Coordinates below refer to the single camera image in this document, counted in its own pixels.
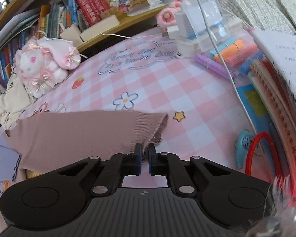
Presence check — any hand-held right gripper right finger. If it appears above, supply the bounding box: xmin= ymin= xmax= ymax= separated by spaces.
xmin=148 ymin=144 xmax=249 ymax=196

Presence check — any purple knit sweater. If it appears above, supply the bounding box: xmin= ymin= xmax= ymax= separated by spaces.
xmin=0 ymin=138 xmax=21 ymax=182

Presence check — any blue book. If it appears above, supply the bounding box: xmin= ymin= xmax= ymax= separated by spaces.
xmin=235 ymin=84 xmax=282 ymax=178

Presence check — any white wooden bookshelf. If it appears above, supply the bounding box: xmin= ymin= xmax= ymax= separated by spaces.
xmin=0 ymin=0 xmax=173 ymax=53

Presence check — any white pink plush bunny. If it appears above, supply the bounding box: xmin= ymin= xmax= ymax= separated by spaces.
xmin=13 ymin=37 xmax=87 ymax=98

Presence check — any red elastic hair band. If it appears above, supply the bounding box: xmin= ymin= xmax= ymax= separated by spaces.
xmin=245 ymin=132 xmax=279 ymax=178

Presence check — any thick white cable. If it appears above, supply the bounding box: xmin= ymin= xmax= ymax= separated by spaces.
xmin=181 ymin=0 xmax=262 ymax=153

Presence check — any mauve knit sweater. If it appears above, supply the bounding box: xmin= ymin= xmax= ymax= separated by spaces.
xmin=5 ymin=111 xmax=169 ymax=178

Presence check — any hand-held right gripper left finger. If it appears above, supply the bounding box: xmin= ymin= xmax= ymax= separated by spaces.
xmin=47 ymin=143 xmax=142 ymax=195

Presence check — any pale fluffy fur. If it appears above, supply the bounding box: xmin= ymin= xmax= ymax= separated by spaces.
xmin=247 ymin=175 xmax=296 ymax=237

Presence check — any cream printed t-shirt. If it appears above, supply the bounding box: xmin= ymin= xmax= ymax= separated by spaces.
xmin=0 ymin=75 xmax=36 ymax=130

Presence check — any stack of spiral notebooks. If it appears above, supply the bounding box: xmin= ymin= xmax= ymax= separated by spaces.
xmin=247 ymin=28 xmax=296 ymax=203

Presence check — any small white charger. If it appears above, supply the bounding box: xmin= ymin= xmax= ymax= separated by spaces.
xmin=166 ymin=25 xmax=180 ymax=40

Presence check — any white flat box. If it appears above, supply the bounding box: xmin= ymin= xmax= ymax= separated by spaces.
xmin=79 ymin=15 xmax=120 ymax=42

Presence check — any pink plush pig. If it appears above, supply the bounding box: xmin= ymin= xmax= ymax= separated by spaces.
xmin=156 ymin=0 xmax=195 ymax=29

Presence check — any red boxed book set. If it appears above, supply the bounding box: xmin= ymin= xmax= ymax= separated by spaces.
xmin=76 ymin=0 xmax=106 ymax=26

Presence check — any grey white blanket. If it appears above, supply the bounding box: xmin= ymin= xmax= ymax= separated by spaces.
xmin=201 ymin=0 xmax=296 ymax=36

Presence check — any pink checkered cartoon desk mat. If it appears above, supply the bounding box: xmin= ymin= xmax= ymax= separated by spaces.
xmin=0 ymin=26 xmax=282 ymax=237

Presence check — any clear box of coloured sticks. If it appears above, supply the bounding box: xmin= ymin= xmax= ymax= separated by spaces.
xmin=175 ymin=20 xmax=244 ymax=58

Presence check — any cream open box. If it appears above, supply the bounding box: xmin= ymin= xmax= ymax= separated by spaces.
xmin=60 ymin=23 xmax=83 ymax=47

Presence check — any blue cartoon clip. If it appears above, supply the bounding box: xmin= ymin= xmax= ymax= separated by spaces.
xmin=234 ymin=130 xmax=255 ymax=169

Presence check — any row of colourful books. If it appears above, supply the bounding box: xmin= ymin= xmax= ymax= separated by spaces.
xmin=0 ymin=0 xmax=82 ymax=119

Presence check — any bundle of orange blue sticks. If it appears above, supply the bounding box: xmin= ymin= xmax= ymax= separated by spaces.
xmin=210 ymin=37 xmax=259 ymax=67

